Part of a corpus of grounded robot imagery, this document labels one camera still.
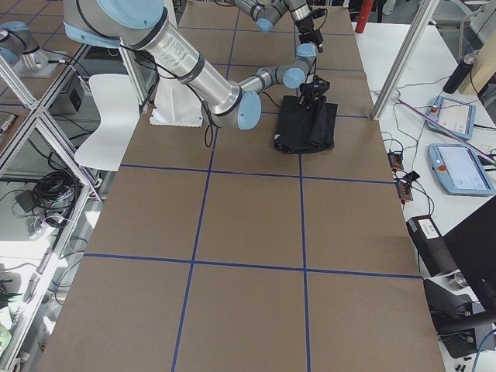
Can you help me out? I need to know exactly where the black water bottle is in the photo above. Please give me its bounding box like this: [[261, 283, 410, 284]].
[[443, 52, 477, 94]]

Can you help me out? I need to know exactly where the black box on desk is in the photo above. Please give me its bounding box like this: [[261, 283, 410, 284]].
[[406, 215, 460, 276]]

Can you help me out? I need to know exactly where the teach pendant tablet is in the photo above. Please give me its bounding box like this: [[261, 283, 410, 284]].
[[427, 96, 476, 140], [427, 143, 495, 196]]

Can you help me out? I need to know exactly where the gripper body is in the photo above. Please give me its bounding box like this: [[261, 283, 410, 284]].
[[294, 15, 315, 39], [300, 82, 315, 99]]

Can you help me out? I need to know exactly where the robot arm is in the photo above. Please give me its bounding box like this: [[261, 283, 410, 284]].
[[228, 0, 327, 53], [63, 1, 323, 130]]

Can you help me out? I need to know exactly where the white chair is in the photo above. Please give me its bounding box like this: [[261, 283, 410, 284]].
[[74, 74, 140, 171]]

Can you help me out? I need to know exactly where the red cylinder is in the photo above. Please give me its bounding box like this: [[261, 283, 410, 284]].
[[355, 0, 374, 33]]

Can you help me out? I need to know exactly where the aluminium frame post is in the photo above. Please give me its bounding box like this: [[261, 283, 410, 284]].
[[370, 0, 439, 121]]

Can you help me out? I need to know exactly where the lower teach pendant tablet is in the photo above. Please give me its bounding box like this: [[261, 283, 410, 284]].
[[427, 143, 495, 196]]

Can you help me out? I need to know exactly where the black graphic t-shirt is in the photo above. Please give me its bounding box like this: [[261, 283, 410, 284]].
[[273, 95, 338, 154]]

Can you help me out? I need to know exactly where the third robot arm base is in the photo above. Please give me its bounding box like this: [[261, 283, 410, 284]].
[[1, 21, 58, 78]]

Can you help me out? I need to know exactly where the upper teach pendant tablet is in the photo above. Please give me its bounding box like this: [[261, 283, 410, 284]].
[[427, 96, 476, 140]]

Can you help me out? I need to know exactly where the reacher grabber tool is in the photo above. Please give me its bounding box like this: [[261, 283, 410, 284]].
[[393, 95, 496, 166]]

